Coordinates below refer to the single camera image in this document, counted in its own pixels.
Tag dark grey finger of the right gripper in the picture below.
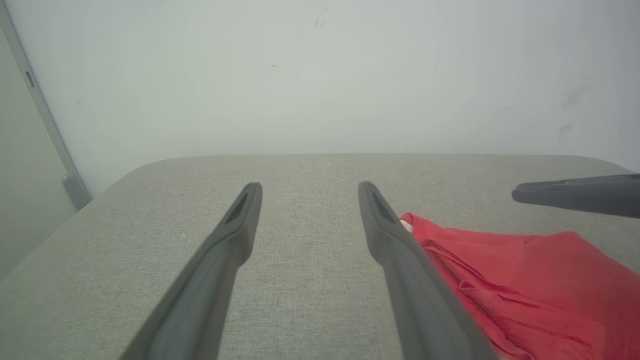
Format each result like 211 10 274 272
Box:
511 173 640 219

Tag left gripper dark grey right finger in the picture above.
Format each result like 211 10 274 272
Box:
357 180 502 360

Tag grey metal post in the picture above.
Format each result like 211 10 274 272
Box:
0 0 94 211

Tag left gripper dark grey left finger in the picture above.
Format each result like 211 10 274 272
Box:
119 181 264 360

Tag red and white jersey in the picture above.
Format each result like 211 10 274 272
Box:
399 212 640 360

